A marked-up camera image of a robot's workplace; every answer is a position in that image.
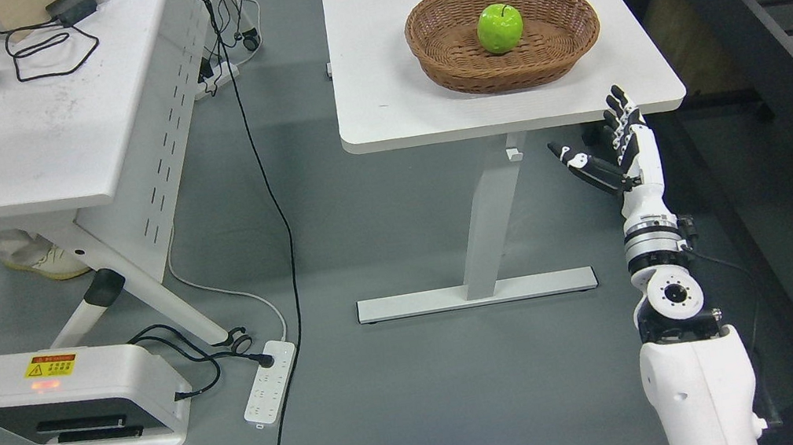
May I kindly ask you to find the brown wicker basket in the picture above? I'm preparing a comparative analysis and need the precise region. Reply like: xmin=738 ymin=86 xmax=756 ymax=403
xmin=403 ymin=0 xmax=600 ymax=94

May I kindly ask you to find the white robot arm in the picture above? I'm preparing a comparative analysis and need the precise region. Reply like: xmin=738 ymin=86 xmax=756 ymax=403
xmin=622 ymin=183 xmax=767 ymax=445

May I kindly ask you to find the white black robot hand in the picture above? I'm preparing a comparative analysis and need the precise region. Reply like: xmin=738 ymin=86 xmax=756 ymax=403
xmin=547 ymin=85 xmax=666 ymax=196

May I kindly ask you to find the black power adapter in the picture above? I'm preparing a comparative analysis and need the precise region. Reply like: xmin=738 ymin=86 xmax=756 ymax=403
xmin=45 ymin=0 xmax=97 ymax=28

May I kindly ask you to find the white perforated side table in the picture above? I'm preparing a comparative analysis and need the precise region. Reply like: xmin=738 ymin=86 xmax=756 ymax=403
xmin=0 ymin=0 xmax=228 ymax=345

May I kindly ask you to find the white power strip on floor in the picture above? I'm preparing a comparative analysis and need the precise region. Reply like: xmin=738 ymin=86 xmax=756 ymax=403
xmin=244 ymin=340 xmax=296 ymax=428

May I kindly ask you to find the person's white shoe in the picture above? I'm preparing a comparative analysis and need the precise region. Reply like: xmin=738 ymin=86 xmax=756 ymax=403
xmin=2 ymin=246 xmax=91 ymax=281

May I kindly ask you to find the green apple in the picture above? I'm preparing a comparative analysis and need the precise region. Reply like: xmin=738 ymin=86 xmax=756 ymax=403
xmin=476 ymin=3 xmax=524 ymax=55

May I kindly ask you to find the white charging dock device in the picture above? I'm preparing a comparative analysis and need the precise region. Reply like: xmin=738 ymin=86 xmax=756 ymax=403
xmin=0 ymin=344 xmax=191 ymax=445

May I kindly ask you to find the long black floor cable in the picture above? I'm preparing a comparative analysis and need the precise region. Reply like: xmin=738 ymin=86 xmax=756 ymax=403
xmin=171 ymin=0 xmax=328 ymax=445

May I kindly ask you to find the white power strip under table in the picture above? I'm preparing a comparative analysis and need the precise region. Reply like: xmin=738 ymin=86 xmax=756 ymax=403
xmin=194 ymin=60 xmax=239 ymax=101

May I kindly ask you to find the white standing desk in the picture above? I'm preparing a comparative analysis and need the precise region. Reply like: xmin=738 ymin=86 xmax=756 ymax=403
xmin=322 ymin=0 xmax=685 ymax=325

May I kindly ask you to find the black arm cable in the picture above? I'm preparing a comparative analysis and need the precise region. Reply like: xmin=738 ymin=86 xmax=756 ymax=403
xmin=683 ymin=234 xmax=784 ymax=436

